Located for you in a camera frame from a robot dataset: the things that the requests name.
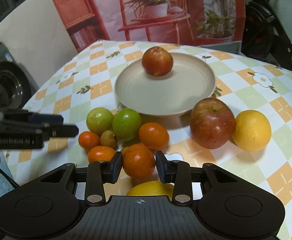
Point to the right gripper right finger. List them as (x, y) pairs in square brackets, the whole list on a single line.
[(176, 172)]

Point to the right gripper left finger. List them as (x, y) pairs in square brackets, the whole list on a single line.
[(99, 173)]

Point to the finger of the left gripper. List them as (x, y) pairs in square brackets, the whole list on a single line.
[(47, 118), (63, 131)]

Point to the yellow lemon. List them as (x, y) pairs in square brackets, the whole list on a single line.
[(252, 131), (152, 188)]

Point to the small orange tangerine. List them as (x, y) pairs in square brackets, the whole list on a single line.
[(88, 140)]

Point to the brown kiwi fruit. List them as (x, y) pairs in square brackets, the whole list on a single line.
[(108, 139)]

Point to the orange tangerine gripped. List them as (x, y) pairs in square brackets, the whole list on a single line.
[(138, 161)]

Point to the green fruit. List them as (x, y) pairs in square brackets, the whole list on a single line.
[(126, 124), (99, 120)]

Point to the large red apple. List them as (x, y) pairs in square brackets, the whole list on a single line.
[(212, 123)]

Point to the small red apple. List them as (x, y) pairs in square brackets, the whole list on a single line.
[(156, 61)]

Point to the washing machine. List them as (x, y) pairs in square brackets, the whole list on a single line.
[(17, 86)]

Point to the checkered floral tablecloth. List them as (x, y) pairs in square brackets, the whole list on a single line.
[(259, 94)]

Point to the beige plate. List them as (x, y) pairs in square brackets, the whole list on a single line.
[(189, 81)]

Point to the black exercise bike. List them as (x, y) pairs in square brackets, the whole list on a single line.
[(264, 37)]

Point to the printed pink backdrop cloth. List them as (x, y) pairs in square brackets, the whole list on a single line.
[(191, 22)]

